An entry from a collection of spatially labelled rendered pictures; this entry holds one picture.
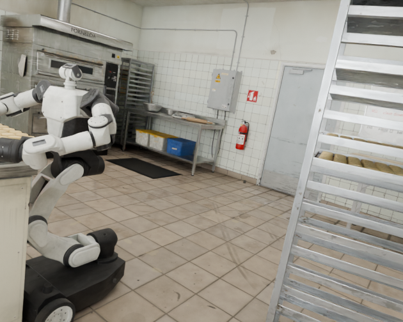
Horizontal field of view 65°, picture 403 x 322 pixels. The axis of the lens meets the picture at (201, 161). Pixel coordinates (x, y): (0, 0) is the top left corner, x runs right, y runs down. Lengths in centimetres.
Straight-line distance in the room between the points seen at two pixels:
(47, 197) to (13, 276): 39
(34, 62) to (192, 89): 280
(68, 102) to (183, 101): 489
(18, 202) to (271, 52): 470
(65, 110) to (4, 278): 82
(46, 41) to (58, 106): 351
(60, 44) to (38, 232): 384
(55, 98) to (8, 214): 58
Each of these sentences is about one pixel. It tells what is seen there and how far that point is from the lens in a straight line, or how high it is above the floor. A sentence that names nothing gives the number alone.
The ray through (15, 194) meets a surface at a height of 76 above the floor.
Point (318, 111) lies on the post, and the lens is 122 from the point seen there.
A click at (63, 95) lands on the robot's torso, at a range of 171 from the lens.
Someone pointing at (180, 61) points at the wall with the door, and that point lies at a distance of 664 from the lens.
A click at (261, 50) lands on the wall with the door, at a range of 568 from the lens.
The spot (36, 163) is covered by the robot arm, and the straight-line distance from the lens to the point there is 134.
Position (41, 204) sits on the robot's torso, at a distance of 182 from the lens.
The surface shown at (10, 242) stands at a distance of 168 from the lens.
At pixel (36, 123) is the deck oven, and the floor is 55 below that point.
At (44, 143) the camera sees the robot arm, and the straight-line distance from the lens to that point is 130.
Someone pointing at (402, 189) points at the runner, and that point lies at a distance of 172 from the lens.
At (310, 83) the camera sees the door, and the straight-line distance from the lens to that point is 529.
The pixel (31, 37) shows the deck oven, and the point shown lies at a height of 172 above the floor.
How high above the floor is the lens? 130
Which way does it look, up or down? 11 degrees down
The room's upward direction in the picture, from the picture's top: 10 degrees clockwise
